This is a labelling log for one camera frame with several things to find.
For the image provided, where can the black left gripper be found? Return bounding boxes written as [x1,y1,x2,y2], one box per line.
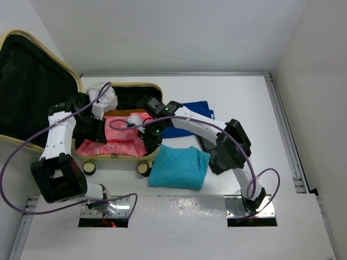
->
[73,114,107,144]

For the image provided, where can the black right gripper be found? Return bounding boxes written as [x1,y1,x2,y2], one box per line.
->
[138,120,168,151]

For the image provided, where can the pink patterned garment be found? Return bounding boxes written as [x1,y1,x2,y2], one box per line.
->
[76,116,148,158]

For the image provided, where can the cream yellow suitcase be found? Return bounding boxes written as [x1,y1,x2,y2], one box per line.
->
[1,30,163,162]

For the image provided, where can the white drawstring bag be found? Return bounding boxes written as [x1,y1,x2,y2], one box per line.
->
[88,82,118,112]

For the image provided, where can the turquoise shirt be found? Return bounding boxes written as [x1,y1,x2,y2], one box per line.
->
[148,145,210,191]

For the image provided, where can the royal blue towel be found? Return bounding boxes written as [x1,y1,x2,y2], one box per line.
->
[161,100,216,139]

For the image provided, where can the black pouch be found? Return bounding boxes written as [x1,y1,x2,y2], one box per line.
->
[196,133,239,175]

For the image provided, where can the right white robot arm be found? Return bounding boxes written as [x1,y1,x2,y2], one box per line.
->
[139,97,266,214]

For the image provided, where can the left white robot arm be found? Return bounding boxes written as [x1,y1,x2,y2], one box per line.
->
[30,93,111,214]

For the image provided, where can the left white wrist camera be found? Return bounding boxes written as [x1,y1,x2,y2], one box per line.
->
[92,102,107,120]

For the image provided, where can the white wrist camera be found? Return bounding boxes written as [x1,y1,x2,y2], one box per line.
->
[127,115,144,128]
[92,102,107,120]

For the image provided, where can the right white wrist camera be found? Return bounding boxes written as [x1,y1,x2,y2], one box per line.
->
[127,115,144,128]

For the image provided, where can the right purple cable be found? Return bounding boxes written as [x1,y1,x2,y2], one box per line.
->
[109,115,281,217]

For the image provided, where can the purple cable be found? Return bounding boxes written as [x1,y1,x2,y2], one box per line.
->
[0,81,138,216]
[109,115,281,217]

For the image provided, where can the grey aluminium table rail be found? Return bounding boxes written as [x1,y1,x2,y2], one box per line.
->
[81,71,272,77]

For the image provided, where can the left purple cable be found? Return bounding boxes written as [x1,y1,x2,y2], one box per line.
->
[0,81,138,216]

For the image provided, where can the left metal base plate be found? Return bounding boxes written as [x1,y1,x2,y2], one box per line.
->
[80,197,130,219]

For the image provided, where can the metal base plate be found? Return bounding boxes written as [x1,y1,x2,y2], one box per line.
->
[80,197,130,219]
[224,195,276,219]

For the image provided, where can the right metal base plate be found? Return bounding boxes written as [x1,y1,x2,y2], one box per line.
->
[224,195,276,219]

